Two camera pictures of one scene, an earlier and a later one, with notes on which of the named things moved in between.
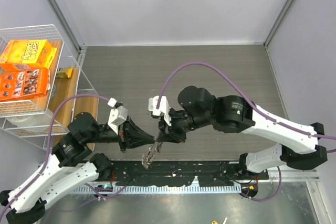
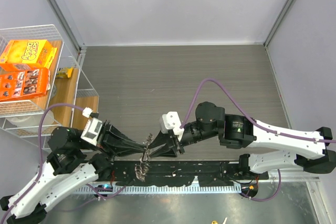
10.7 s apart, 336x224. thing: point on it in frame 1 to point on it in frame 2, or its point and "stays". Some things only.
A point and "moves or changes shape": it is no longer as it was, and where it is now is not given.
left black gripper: [134, 136] to [108, 137]
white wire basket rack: [43, 117] stays
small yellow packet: [63, 72] stays
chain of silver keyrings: [147, 160] moves or changes shape
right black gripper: [170, 134] to [174, 145]
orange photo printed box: [23, 81] stays
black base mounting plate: [209, 173] stays
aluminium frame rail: [293, 176] stays
